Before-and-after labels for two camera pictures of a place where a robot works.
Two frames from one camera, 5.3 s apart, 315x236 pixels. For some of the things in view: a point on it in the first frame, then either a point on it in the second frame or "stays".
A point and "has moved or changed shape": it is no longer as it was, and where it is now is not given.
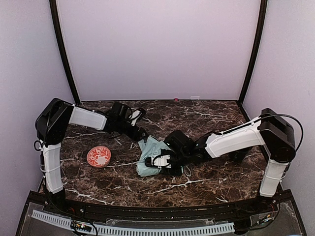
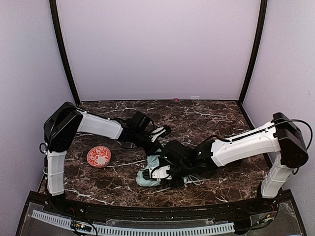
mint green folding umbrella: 148,147 has moved or changed shape
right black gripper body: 173,162 to 170,182
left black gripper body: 140,134 to 152,149
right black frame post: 256,51 stays
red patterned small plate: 99,157 stays
